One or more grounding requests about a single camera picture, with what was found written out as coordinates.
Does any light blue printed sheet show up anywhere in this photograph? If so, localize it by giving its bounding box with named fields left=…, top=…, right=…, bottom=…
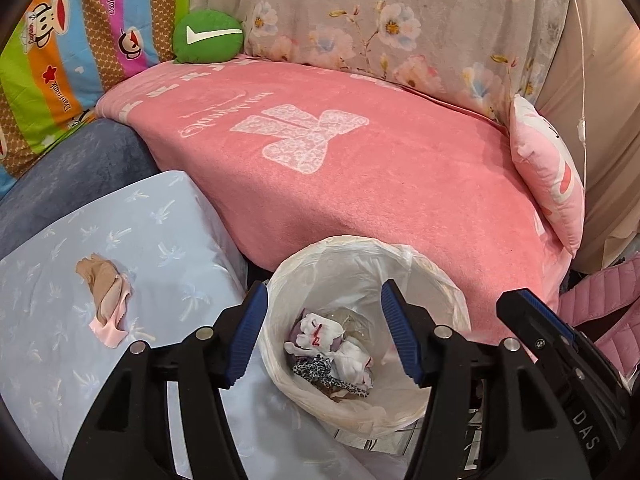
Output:
left=0, top=171, right=401, bottom=480

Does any pink blanket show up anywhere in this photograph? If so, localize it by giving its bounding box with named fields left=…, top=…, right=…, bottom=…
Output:
left=95, top=52, right=574, bottom=347

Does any white cable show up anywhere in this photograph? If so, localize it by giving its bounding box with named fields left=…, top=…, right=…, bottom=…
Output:
left=560, top=0, right=592, bottom=186

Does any leopard print cloth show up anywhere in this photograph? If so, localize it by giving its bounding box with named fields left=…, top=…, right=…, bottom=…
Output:
left=292, top=355, right=369, bottom=401

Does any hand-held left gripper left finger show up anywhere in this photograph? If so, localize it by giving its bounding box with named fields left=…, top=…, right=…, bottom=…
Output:
left=62, top=281, right=269, bottom=480

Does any green plush cushion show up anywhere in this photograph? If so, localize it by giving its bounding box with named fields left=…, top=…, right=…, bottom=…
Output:
left=172, top=8, right=244, bottom=65

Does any floral grey pillow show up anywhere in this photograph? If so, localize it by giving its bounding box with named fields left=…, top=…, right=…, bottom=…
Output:
left=190, top=0, right=574, bottom=127

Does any pink cloth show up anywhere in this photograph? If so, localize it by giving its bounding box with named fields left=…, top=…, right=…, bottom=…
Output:
left=88, top=272, right=135, bottom=349

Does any white bag-lined trash bin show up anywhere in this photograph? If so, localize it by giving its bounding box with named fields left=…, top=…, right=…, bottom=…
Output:
left=258, top=235, right=472, bottom=440

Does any beige curtain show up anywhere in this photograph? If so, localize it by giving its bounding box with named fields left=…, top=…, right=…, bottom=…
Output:
left=537, top=0, right=640, bottom=272

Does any white sock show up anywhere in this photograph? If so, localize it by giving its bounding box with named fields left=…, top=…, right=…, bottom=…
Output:
left=331, top=337, right=376, bottom=389
left=285, top=312, right=347, bottom=353

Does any tan stocking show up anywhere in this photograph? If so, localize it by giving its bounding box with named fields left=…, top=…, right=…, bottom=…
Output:
left=75, top=255, right=126, bottom=322

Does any blue-grey cushion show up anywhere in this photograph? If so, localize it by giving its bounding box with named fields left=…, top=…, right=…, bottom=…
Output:
left=0, top=119, right=162, bottom=261

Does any pink cushion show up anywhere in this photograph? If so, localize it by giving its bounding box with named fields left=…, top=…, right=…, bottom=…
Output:
left=508, top=94, right=586, bottom=258

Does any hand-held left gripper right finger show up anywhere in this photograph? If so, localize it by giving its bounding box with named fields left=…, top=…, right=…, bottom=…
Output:
left=380, top=279, right=603, bottom=480

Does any striped monkey print pillow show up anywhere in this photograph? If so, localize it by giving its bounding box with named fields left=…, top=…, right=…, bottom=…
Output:
left=0, top=0, right=194, bottom=179

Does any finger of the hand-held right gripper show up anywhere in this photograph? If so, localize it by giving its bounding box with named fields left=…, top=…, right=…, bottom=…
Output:
left=496, top=287, right=596, bottom=361

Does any pink quilted jacket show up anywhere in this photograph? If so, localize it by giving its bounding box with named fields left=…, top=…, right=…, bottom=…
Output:
left=556, top=252, right=640, bottom=378

